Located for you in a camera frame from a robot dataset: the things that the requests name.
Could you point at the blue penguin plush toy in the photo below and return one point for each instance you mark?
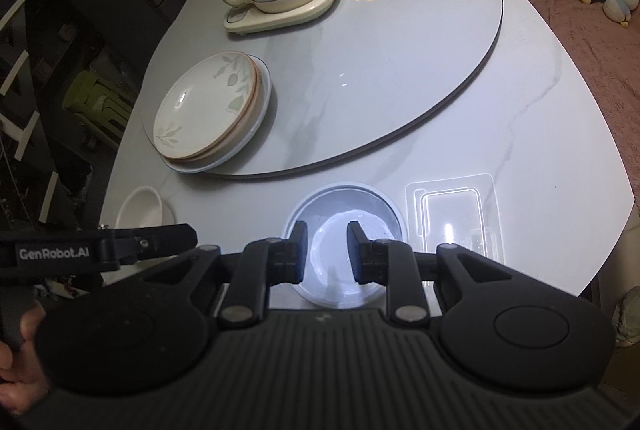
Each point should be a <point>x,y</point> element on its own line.
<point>622,4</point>

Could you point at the grey green cloth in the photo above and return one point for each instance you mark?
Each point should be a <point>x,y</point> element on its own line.
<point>627,317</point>

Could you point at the white ladder rack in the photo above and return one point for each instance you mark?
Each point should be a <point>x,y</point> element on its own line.
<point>20,119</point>

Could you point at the beige plate with green leaves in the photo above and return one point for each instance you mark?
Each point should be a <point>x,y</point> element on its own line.
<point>200,109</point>

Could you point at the pink sofa cover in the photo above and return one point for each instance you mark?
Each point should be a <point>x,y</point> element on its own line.
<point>590,84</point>

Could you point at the white plate with rose print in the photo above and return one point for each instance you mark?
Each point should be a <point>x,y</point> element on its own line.
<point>265,104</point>

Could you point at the round grey turntable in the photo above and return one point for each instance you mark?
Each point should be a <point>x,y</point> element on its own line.
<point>375,84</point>

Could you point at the clear plastic tray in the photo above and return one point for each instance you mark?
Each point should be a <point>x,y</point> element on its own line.
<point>450,205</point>

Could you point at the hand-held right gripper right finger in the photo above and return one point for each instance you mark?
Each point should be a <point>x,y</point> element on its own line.
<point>354,250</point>

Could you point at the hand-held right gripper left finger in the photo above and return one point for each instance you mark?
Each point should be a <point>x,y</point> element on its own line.
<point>300,250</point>

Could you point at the cream kettle base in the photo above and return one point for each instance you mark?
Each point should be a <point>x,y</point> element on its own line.
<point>295,12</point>

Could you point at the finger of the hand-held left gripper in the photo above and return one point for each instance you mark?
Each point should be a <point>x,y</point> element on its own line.
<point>155,240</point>

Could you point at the plain white bowl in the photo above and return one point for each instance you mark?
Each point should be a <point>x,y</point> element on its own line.
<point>142,207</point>

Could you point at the person's left hand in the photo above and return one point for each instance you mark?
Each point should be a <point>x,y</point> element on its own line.
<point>15,380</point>

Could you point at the stack of green stools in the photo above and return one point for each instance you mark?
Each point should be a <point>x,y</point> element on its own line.
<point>97,104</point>

